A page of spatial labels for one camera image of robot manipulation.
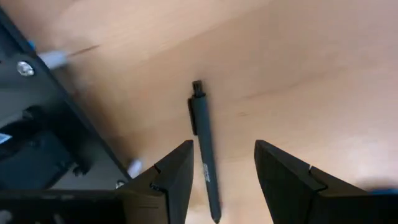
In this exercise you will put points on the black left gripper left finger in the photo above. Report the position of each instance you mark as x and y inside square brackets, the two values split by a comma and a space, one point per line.
[174, 180]

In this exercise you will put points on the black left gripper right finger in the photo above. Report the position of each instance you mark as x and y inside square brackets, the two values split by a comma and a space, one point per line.
[280, 180]

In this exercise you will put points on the dark grey pen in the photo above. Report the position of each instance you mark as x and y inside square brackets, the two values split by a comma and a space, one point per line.
[203, 133]

